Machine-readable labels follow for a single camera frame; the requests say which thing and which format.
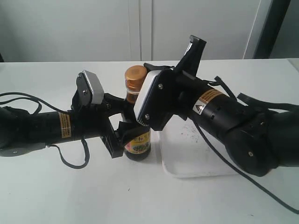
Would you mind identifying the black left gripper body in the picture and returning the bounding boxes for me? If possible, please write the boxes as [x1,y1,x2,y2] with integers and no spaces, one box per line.
[71,92,123,158]

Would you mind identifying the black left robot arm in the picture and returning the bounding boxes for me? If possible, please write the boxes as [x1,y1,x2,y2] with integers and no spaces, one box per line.
[0,92,146,158]

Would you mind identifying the white rectangular plastic tray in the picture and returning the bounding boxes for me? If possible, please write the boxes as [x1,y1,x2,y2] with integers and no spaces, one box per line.
[159,115,237,178]

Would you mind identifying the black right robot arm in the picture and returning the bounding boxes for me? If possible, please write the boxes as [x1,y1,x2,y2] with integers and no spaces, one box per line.
[136,36,299,176]

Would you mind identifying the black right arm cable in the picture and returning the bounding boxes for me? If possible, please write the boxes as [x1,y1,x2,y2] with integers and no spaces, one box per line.
[191,76,299,215]

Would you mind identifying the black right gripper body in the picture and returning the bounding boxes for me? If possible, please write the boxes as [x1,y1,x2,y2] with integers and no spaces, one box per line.
[143,35,206,120]

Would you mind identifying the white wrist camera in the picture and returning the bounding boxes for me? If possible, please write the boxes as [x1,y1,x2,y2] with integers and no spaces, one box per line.
[76,70,104,106]
[134,70,176,131]

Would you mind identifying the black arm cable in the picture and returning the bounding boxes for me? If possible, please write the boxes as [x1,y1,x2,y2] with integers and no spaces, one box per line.
[191,76,299,215]
[0,92,91,169]

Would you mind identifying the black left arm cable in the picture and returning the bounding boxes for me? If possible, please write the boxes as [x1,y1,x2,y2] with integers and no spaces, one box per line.
[0,92,91,169]

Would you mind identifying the dark soy sauce bottle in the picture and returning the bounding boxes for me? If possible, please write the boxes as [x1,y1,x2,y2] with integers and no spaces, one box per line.
[122,65,151,161]

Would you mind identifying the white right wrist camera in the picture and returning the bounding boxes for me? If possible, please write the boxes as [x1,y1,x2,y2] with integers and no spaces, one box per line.
[134,70,176,131]

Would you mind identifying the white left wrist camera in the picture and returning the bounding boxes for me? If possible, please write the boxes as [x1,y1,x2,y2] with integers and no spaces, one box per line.
[76,70,104,106]

